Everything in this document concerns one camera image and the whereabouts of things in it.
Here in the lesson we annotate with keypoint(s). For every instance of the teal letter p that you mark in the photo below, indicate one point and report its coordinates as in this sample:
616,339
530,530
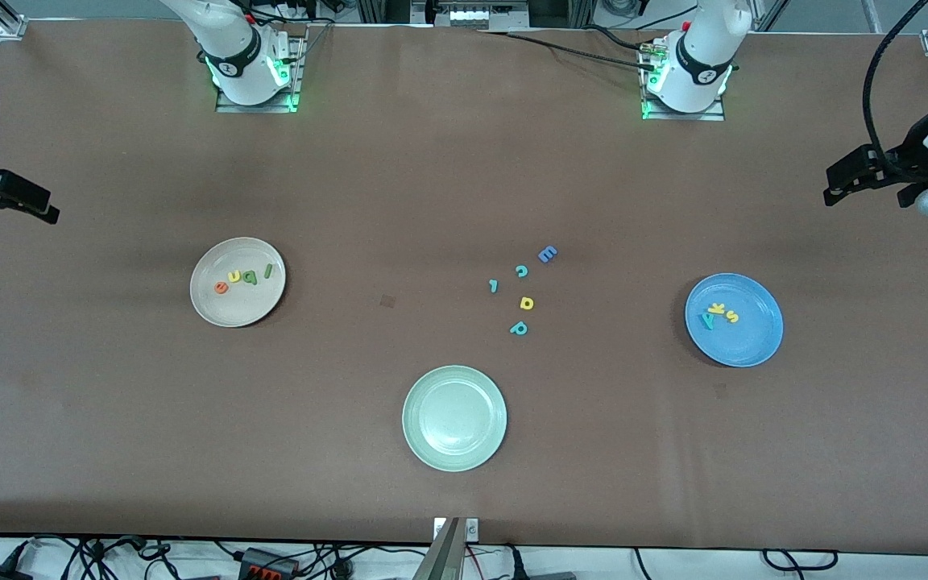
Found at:
519,328

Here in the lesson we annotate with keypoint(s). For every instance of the grey terminal block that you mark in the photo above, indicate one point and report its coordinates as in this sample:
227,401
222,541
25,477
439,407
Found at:
488,18

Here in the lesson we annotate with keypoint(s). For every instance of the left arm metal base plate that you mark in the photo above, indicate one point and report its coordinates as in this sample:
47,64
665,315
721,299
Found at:
689,117

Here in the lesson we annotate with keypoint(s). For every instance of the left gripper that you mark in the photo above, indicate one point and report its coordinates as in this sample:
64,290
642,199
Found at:
909,155

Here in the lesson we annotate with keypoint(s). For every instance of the beige brown plate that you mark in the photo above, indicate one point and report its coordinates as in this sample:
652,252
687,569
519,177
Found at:
238,310

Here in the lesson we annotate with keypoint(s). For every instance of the grey metal bar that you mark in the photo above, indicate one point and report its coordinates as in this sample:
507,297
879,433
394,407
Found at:
444,556

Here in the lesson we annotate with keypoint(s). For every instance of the teal letter y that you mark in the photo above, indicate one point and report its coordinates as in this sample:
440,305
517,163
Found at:
707,321

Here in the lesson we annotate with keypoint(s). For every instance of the black orange power box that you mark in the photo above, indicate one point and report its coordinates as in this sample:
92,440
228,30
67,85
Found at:
267,561

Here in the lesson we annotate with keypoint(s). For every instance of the small white mounting plate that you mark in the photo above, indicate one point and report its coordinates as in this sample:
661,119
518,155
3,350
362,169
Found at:
472,528

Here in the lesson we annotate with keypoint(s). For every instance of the blue plate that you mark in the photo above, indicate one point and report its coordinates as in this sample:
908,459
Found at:
746,342

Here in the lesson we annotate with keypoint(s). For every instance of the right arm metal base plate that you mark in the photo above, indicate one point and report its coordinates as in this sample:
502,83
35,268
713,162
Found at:
296,72

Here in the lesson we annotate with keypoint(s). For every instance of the blue letter E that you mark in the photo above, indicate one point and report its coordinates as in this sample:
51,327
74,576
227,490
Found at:
547,254

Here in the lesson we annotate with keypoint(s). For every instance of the pale green plate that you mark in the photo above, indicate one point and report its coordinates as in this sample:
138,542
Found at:
454,418

